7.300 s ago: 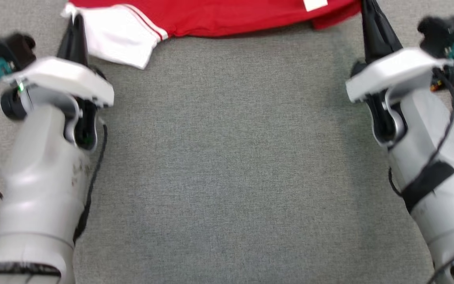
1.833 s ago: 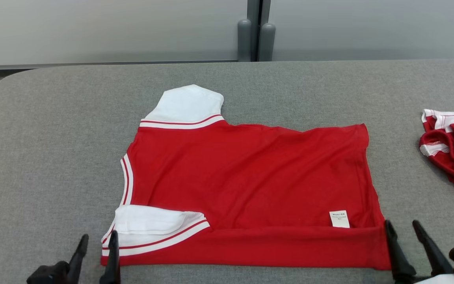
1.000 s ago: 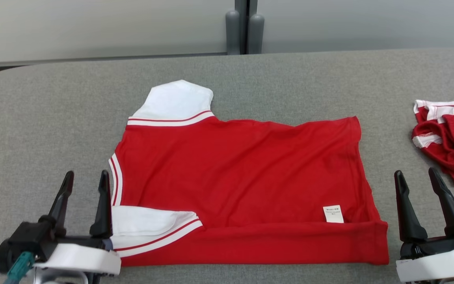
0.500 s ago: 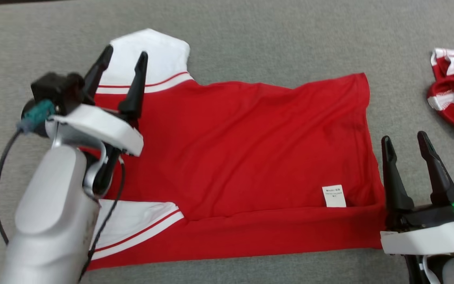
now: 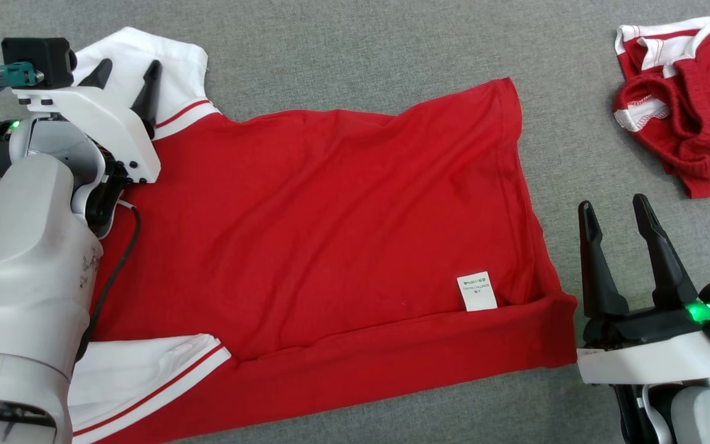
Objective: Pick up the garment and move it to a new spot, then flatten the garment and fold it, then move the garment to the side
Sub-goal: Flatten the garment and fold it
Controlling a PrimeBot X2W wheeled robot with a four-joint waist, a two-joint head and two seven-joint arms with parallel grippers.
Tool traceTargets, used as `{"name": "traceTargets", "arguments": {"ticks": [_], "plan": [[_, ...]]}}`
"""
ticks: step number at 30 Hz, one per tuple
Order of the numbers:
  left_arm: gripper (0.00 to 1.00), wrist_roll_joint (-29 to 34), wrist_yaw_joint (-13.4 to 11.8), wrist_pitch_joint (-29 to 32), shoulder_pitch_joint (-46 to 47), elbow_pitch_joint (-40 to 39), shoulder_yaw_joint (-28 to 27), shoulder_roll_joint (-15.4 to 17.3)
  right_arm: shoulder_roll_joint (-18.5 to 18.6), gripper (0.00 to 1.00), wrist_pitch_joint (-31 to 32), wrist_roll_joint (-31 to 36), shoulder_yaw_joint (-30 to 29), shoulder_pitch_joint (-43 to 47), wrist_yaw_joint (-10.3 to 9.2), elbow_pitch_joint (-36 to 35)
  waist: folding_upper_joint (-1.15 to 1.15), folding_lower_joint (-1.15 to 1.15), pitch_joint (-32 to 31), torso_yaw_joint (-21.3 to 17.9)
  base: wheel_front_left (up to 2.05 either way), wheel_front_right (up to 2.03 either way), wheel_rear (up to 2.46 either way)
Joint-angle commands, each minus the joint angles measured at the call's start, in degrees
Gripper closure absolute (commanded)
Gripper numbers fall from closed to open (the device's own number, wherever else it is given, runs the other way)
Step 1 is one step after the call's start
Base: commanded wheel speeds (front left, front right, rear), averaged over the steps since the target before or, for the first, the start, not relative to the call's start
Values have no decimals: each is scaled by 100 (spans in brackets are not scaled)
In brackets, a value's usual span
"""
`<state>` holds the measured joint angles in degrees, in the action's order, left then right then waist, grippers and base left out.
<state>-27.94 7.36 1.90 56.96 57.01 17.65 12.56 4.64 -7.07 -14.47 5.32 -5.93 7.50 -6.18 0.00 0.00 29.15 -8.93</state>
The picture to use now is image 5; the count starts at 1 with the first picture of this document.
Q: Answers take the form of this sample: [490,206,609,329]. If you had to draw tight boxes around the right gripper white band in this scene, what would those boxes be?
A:
[577,193,710,387]

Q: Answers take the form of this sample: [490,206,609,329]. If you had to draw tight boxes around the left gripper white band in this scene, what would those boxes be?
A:
[12,59,163,186]

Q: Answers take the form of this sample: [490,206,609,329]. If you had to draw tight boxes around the red shirt white sleeves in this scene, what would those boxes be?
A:
[68,27,579,444]

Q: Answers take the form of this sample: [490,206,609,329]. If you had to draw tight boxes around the left camera teal plug cable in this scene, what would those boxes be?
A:
[0,62,44,118]

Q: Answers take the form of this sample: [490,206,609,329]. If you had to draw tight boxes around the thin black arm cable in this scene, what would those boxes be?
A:
[75,200,141,364]

